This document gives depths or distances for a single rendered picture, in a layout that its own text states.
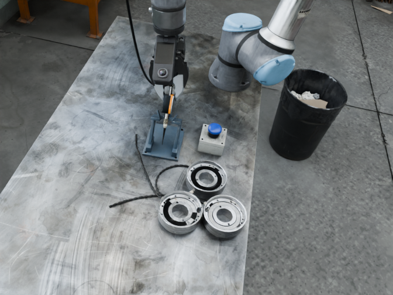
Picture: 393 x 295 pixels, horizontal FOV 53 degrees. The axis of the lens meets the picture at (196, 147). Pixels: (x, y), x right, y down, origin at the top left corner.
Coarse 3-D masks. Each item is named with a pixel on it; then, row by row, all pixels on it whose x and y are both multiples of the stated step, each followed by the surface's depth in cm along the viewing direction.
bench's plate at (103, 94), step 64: (128, 64) 135; (192, 64) 140; (64, 128) 111; (128, 128) 114; (192, 128) 118; (256, 128) 121; (64, 192) 96; (128, 192) 99; (0, 256) 83; (64, 256) 85; (128, 256) 87; (192, 256) 89
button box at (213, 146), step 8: (224, 128) 113; (208, 136) 110; (216, 136) 110; (224, 136) 111; (200, 144) 109; (208, 144) 109; (216, 144) 108; (224, 144) 108; (208, 152) 111; (216, 152) 110
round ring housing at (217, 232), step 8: (208, 200) 95; (216, 200) 97; (224, 200) 97; (232, 200) 97; (208, 208) 95; (216, 208) 95; (224, 208) 96; (240, 208) 96; (216, 216) 94; (232, 216) 95; (240, 216) 95; (208, 224) 91; (224, 224) 93; (232, 224) 93; (240, 224) 93; (216, 232) 91; (224, 232) 90; (232, 232) 91
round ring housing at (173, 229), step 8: (176, 192) 96; (184, 192) 96; (160, 200) 93; (192, 200) 96; (160, 208) 93; (168, 208) 94; (176, 208) 96; (184, 208) 96; (200, 208) 94; (160, 216) 91; (200, 216) 92; (168, 224) 89; (192, 224) 90; (176, 232) 91; (184, 232) 91
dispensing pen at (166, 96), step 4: (172, 84) 100; (172, 88) 101; (168, 92) 101; (164, 96) 100; (168, 96) 100; (164, 100) 100; (168, 100) 100; (164, 104) 100; (168, 104) 100; (164, 108) 100; (168, 108) 100; (164, 112) 101; (164, 116) 102; (168, 116) 103; (164, 120) 103; (164, 124) 103; (164, 128) 103; (164, 132) 103
